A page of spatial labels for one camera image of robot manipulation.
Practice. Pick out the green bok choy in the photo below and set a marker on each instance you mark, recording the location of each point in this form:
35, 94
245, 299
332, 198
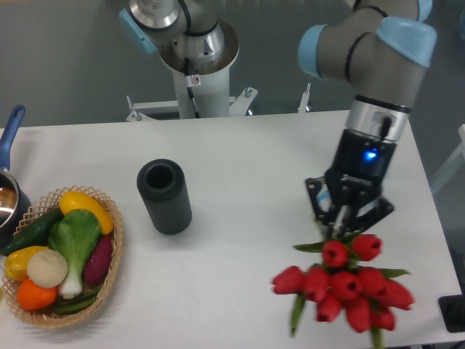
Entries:
75, 238

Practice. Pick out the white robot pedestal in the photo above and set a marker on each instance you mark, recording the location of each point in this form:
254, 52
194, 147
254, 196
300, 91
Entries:
200, 68

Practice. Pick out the white garlic bulb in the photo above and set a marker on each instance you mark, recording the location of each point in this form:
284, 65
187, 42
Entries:
47, 268

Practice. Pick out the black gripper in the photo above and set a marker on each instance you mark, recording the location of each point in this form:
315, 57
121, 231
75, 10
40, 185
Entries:
354, 179

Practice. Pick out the dark green cucumber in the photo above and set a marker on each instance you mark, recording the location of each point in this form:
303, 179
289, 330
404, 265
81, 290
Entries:
33, 230

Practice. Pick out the purple sweet potato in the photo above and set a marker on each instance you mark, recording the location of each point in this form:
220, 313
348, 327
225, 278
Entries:
98, 264

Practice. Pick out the white frame at right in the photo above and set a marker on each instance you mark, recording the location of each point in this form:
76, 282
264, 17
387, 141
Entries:
449, 167

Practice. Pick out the yellow squash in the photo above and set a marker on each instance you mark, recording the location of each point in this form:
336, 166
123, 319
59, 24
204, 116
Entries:
73, 200

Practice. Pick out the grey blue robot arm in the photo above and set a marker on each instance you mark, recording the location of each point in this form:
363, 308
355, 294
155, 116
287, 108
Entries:
383, 50

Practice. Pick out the orange fruit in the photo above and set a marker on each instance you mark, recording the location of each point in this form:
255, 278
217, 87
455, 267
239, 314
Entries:
33, 297

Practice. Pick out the blue handled saucepan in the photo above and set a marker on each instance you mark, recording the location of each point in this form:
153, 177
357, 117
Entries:
14, 202

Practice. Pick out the dark grey ribbed vase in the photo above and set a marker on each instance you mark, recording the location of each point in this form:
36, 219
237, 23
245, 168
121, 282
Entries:
163, 188

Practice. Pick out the red tulip bouquet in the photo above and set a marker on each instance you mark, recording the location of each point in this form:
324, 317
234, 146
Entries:
343, 282

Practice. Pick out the woven wicker basket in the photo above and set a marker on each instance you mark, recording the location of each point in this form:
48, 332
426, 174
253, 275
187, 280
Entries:
45, 317

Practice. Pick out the green bean pods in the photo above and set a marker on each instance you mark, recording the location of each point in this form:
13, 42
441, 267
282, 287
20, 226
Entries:
77, 304

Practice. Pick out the yellow bell pepper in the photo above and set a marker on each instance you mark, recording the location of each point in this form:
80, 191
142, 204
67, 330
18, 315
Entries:
16, 263

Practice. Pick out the blue curled ribbon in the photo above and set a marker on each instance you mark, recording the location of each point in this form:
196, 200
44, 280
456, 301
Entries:
324, 202

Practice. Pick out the black device at edge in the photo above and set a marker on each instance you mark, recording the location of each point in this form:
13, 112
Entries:
452, 310

